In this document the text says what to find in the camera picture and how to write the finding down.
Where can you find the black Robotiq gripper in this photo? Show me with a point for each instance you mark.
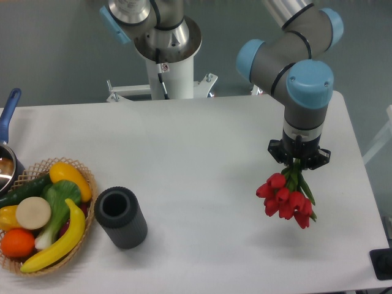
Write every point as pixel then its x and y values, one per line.
pixel 285 150

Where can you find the red tulip bouquet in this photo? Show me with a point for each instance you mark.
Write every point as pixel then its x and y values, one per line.
pixel 288 195

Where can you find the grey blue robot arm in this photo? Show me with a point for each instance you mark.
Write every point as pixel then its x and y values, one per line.
pixel 287 70

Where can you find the dark grey ribbed vase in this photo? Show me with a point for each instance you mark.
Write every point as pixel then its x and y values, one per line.
pixel 118 212

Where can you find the black device at edge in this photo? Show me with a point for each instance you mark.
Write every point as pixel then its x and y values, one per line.
pixel 381 262

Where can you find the yellow banana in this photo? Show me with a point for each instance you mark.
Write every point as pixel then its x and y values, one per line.
pixel 62 246

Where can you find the yellow lemon squash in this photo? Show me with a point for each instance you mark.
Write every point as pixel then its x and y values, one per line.
pixel 64 171

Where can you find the green bok choy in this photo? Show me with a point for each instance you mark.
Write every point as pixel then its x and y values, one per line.
pixel 56 195

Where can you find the green cucumber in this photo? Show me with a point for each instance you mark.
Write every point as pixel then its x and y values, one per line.
pixel 33 188

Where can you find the beige round bun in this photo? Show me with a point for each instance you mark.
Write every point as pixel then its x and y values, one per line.
pixel 33 213

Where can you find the orange fruit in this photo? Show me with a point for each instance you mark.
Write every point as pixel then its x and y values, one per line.
pixel 18 243

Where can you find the yellow bell pepper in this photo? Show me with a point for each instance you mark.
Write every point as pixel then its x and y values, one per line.
pixel 8 220

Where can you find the woven wicker basket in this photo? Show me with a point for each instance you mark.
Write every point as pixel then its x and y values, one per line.
pixel 38 170

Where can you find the white frame at right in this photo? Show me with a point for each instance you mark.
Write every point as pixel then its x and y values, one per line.
pixel 382 137

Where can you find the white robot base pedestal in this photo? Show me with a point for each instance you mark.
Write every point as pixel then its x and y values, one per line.
pixel 166 81

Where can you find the blue handled saucepan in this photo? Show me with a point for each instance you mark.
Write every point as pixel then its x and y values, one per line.
pixel 11 167

